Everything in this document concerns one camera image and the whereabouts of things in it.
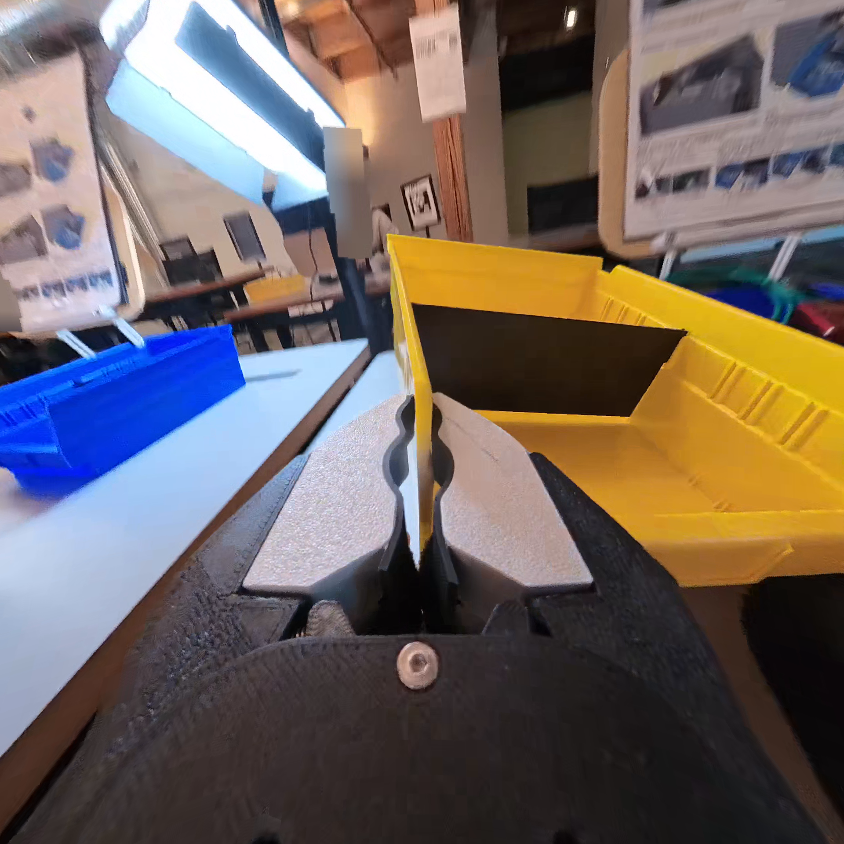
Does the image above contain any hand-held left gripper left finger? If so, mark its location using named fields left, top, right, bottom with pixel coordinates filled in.
left=243, top=393, right=424, bottom=635

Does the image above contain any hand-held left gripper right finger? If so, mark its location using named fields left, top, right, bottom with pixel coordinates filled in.
left=421, top=392, right=594, bottom=633

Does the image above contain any yellow plastic bin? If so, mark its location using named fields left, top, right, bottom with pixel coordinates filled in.
left=386, top=234, right=844, bottom=588

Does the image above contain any green ethernet cable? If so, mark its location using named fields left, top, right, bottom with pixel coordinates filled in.
left=666, top=266, right=800, bottom=324

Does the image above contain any black bin divider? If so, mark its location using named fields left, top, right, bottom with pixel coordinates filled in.
left=412, top=303, right=688, bottom=418

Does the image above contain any wooden desk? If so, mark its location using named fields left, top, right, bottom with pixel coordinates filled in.
left=142, top=267, right=266, bottom=331
left=224, top=280, right=394, bottom=352

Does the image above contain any dark light stand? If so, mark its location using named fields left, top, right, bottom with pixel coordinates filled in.
left=331, top=254, right=378, bottom=355

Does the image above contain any blue plastic bin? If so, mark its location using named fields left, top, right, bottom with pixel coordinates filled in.
left=0, top=324, right=246, bottom=498

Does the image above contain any small yellow bin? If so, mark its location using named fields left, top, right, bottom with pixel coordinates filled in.
left=244, top=274, right=311, bottom=304

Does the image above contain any black framed picture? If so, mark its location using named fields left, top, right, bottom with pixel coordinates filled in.
left=400, top=175, right=441, bottom=232

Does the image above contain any dark blue bin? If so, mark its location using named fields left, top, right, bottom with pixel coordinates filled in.
left=704, top=282, right=844, bottom=322

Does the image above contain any tan display board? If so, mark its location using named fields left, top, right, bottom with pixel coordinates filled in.
left=597, top=49, right=844, bottom=261

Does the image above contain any red bin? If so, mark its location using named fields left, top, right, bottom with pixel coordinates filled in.
left=788, top=301, right=844, bottom=345

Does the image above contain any printed photo poster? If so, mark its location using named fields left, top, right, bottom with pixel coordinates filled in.
left=0, top=56, right=146, bottom=332
left=623, top=0, right=844, bottom=241

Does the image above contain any white studio light panel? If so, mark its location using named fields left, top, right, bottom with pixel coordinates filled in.
left=99, top=0, right=347, bottom=212

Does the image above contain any hanging white paper sign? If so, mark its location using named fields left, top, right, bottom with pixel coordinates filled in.
left=409, top=3, right=468, bottom=123

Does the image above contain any wooden post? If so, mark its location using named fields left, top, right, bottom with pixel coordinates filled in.
left=414, top=0, right=474, bottom=243

